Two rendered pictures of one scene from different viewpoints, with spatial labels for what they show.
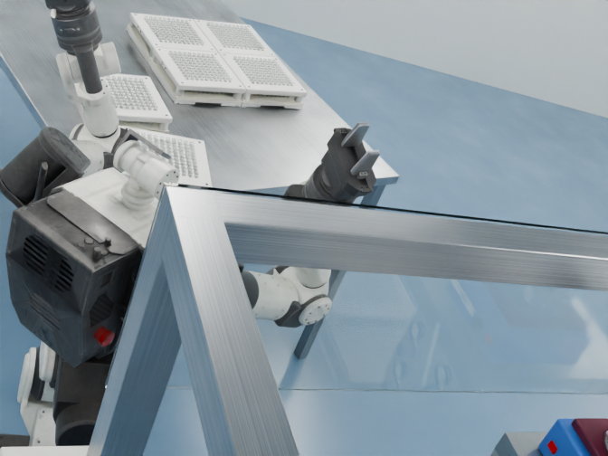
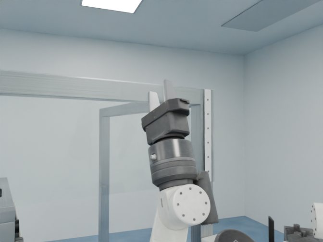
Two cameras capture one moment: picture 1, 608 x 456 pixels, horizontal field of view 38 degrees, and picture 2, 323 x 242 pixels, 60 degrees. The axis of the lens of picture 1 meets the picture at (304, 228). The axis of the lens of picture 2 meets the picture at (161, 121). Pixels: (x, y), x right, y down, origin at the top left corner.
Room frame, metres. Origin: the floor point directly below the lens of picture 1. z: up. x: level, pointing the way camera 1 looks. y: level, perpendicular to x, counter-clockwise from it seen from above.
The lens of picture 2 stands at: (1.87, -0.05, 1.54)
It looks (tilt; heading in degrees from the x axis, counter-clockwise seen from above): 2 degrees up; 179
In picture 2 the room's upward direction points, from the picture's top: straight up
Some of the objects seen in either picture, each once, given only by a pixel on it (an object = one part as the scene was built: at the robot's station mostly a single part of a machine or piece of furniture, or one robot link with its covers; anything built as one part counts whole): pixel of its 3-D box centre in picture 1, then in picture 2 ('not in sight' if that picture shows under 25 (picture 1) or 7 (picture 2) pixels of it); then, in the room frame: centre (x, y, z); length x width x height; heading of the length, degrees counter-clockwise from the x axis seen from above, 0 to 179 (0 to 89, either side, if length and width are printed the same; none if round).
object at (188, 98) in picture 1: (195, 82); not in sight; (2.66, 0.53, 0.91); 0.24 x 0.24 x 0.02; 41
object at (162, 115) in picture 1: (121, 96); not in sight; (2.29, 0.66, 0.96); 0.25 x 0.24 x 0.02; 128
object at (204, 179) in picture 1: (165, 158); not in sight; (2.06, 0.43, 0.96); 0.25 x 0.24 x 0.02; 114
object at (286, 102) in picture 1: (258, 86); not in sight; (2.82, 0.34, 0.91); 0.24 x 0.24 x 0.02; 41
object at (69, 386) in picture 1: (87, 377); not in sight; (1.26, 0.29, 0.89); 0.28 x 0.13 x 0.18; 24
